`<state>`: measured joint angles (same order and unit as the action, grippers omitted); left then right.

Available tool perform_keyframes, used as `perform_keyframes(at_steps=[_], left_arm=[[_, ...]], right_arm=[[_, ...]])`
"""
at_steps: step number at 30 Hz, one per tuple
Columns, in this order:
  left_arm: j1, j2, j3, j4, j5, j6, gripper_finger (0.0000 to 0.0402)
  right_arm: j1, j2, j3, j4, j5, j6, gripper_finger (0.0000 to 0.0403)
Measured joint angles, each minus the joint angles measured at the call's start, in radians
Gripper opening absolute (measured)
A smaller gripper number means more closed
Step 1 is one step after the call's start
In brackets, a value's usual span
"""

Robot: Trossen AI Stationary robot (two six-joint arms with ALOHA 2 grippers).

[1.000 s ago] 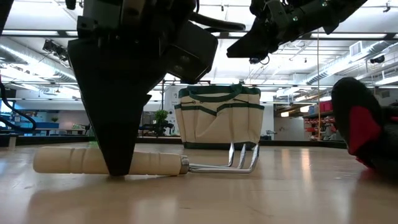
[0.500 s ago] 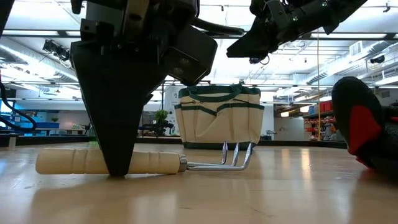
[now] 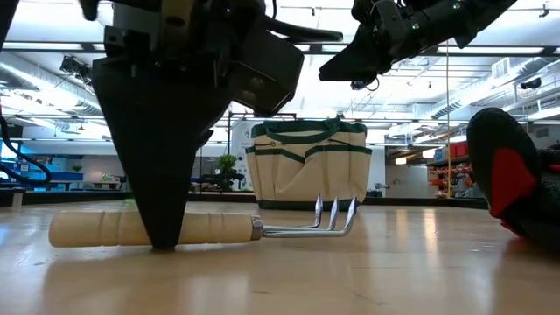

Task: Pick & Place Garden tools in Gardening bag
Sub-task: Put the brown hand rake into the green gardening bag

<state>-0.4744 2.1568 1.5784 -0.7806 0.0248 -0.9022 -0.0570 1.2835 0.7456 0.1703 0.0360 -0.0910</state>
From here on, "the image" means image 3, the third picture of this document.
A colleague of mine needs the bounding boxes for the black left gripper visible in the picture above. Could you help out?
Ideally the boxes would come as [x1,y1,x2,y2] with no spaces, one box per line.
[78,0,268,250]

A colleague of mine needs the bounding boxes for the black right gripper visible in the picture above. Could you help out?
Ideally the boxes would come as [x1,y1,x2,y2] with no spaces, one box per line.
[318,0,456,82]

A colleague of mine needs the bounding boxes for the wooden handled three-prong cultivator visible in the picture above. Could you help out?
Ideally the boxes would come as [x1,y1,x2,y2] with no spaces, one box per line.
[48,195,359,249]

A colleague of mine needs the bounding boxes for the beige canvas bag green straps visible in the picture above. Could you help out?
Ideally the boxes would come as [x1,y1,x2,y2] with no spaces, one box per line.
[244,115,373,212]

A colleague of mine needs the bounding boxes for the black and red gardening gloves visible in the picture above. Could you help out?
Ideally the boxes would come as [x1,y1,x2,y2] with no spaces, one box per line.
[465,107,560,253]

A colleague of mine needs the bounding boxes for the green artificial plant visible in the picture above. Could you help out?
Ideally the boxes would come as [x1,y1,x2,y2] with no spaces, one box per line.
[216,152,240,193]

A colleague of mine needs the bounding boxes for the blue workbenches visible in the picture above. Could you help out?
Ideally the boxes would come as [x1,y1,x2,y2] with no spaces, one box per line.
[0,152,84,193]

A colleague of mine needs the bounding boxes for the black ceiling fixture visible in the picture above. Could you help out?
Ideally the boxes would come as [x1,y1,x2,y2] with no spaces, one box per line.
[59,54,93,82]

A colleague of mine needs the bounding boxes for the shelving with red bins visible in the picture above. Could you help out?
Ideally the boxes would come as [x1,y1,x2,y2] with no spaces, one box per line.
[426,142,485,200]

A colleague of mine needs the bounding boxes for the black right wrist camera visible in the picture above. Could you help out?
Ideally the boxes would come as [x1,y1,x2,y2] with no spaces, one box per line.
[349,77,380,92]

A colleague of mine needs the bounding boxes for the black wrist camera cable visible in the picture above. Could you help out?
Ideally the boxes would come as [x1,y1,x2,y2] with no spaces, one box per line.
[262,16,345,44]

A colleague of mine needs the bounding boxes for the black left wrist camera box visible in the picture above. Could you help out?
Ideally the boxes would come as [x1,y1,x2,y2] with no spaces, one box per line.
[229,25,305,117]

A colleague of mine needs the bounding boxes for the hanging yellow cord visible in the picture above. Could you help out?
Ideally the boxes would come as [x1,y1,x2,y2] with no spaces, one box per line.
[444,41,452,198]

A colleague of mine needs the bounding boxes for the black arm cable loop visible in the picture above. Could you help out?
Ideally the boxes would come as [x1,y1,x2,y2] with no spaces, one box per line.
[0,115,53,185]

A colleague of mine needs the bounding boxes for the black aluminium table frame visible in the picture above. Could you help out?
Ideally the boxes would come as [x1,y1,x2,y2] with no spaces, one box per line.
[0,188,489,210]

